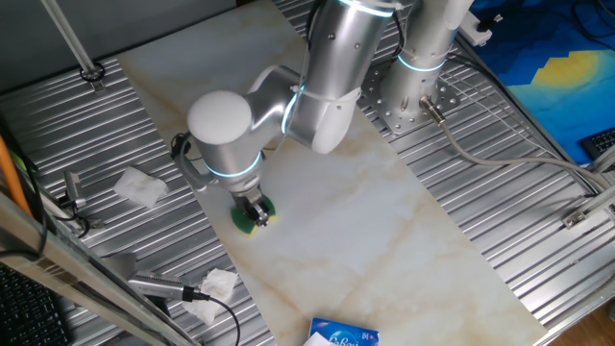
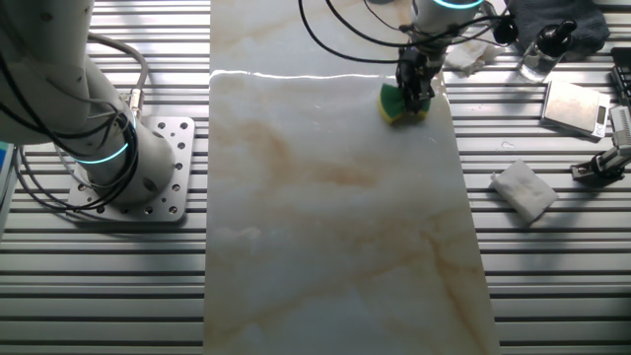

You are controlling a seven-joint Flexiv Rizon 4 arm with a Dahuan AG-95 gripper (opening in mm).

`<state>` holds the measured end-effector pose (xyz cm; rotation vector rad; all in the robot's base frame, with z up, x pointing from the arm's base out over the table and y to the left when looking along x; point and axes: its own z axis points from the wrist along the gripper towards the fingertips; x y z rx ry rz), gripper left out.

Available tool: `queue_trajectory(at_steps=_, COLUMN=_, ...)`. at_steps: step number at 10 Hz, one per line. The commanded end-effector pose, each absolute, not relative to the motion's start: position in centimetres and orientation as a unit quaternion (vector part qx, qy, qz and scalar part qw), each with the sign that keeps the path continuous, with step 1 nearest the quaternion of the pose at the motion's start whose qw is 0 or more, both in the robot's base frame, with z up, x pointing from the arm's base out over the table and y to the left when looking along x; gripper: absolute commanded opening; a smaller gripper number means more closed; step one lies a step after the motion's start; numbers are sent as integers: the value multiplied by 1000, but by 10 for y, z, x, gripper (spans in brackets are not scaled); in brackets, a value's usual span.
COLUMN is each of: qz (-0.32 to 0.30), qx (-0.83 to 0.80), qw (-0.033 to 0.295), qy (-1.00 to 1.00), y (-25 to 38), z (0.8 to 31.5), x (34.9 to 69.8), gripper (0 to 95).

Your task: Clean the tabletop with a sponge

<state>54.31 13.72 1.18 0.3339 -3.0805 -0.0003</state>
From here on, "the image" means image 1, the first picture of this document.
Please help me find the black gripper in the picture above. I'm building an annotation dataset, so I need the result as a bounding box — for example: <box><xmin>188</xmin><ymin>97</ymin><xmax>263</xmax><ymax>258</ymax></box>
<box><xmin>231</xmin><ymin>187</ymin><xmax>273</xmax><ymax>228</ymax></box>

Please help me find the green and yellow sponge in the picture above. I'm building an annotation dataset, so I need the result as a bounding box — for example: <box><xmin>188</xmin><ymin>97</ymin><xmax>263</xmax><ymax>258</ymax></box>
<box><xmin>230</xmin><ymin>195</ymin><xmax>279</xmax><ymax>236</ymax></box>

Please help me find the crumpled white tissue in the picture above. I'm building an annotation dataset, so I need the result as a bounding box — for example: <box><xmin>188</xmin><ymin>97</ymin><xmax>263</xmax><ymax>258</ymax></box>
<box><xmin>181</xmin><ymin>267</ymin><xmax>240</xmax><ymax>326</ymax></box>

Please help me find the marble pattern tile slab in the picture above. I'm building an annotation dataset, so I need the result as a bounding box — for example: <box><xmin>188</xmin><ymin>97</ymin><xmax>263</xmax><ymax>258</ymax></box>
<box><xmin>116</xmin><ymin>0</ymin><xmax>549</xmax><ymax>346</ymax></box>

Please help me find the folded white gauze pad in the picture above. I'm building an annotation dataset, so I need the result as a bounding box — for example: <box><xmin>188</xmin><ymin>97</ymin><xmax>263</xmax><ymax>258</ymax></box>
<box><xmin>112</xmin><ymin>165</ymin><xmax>169</xmax><ymax>210</ymax></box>

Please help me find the white tissue sheet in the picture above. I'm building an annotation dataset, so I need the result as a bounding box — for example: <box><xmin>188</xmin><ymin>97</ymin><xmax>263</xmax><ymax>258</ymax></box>
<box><xmin>301</xmin><ymin>331</ymin><xmax>337</xmax><ymax>346</ymax></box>

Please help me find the blue tissue pack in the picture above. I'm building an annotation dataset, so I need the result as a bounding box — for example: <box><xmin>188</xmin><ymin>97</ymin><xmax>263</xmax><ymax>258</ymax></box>
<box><xmin>307</xmin><ymin>316</ymin><xmax>381</xmax><ymax>346</ymax></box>

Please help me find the black metal clamp tool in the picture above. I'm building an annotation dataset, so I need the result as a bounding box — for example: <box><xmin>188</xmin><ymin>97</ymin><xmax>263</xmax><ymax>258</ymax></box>
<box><xmin>56</xmin><ymin>170</ymin><xmax>106</xmax><ymax>237</ymax></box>

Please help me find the orange pole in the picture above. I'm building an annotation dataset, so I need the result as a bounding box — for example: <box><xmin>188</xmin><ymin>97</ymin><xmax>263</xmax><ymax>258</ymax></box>
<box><xmin>0</xmin><ymin>134</ymin><xmax>33</xmax><ymax>217</ymax></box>

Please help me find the aluminium pole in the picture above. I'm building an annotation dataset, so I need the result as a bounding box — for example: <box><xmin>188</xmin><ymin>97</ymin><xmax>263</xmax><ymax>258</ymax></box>
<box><xmin>38</xmin><ymin>0</ymin><xmax>108</xmax><ymax>95</ymax></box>

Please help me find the white power strip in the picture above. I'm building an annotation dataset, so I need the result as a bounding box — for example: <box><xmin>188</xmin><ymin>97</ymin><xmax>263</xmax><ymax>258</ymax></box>
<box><xmin>455</xmin><ymin>10</ymin><xmax>504</xmax><ymax>48</ymax></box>

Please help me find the blue and yellow mat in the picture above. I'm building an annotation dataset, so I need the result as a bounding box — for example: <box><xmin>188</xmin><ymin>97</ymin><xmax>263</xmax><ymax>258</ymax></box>
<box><xmin>468</xmin><ymin>0</ymin><xmax>615</xmax><ymax>167</ymax></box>

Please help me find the small black keyboard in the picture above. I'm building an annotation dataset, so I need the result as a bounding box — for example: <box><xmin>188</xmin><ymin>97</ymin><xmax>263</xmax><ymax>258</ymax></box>
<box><xmin>578</xmin><ymin>127</ymin><xmax>615</xmax><ymax>161</ymax></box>

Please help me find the gray wrist camera with bracket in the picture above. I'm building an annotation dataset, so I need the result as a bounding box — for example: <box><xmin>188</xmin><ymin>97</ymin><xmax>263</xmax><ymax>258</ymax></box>
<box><xmin>170</xmin><ymin>132</ymin><xmax>215</xmax><ymax>193</ymax></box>

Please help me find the black camera cable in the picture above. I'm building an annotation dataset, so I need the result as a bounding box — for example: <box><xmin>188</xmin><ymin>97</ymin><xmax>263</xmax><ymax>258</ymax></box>
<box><xmin>181</xmin><ymin>285</ymin><xmax>242</xmax><ymax>346</ymax></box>

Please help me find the silver finned camera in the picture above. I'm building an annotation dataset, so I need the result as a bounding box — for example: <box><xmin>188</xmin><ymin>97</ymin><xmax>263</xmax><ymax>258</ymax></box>
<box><xmin>127</xmin><ymin>270</ymin><xmax>186</xmax><ymax>300</ymax></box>

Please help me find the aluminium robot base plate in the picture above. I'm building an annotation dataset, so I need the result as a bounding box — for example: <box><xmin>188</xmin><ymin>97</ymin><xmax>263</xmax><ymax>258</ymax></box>
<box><xmin>357</xmin><ymin>64</ymin><xmax>462</xmax><ymax>138</ymax></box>

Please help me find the thick gray robot cable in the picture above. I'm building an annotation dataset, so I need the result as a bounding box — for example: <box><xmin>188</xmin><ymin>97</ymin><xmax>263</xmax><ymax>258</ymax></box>
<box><xmin>418</xmin><ymin>94</ymin><xmax>615</xmax><ymax>193</ymax></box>

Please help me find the aluminium frame bar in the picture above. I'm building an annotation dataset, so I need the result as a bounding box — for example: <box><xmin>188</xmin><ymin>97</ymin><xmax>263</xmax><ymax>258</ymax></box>
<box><xmin>0</xmin><ymin>191</ymin><xmax>201</xmax><ymax>346</ymax></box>

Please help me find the black rubber ring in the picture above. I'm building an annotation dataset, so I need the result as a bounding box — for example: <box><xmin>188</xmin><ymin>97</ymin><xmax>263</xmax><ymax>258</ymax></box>
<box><xmin>79</xmin><ymin>61</ymin><xmax>107</xmax><ymax>84</ymax></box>

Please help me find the looped black cable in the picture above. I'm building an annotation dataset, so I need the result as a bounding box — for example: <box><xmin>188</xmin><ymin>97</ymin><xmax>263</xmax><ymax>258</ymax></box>
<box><xmin>391</xmin><ymin>9</ymin><xmax>408</xmax><ymax>59</ymax></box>

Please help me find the aluminium profile with bracket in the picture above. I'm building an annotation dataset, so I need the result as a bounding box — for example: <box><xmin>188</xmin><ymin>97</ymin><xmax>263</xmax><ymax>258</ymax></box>
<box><xmin>560</xmin><ymin>185</ymin><xmax>615</xmax><ymax>231</ymax></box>

